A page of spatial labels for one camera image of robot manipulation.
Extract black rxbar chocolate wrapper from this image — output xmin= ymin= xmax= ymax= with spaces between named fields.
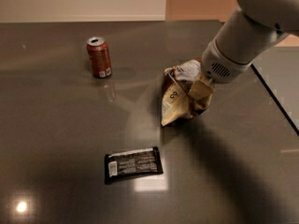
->
xmin=104 ymin=147 xmax=164 ymax=184

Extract red soda can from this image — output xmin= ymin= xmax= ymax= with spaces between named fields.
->
xmin=86 ymin=36 xmax=112 ymax=78

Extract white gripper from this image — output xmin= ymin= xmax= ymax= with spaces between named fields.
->
xmin=189 ymin=39 xmax=252 ymax=101

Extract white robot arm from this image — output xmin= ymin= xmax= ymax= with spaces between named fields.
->
xmin=189 ymin=0 xmax=299 ymax=100

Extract brown and cream chip bag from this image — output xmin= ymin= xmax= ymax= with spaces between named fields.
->
xmin=161 ymin=59 xmax=213 ymax=126

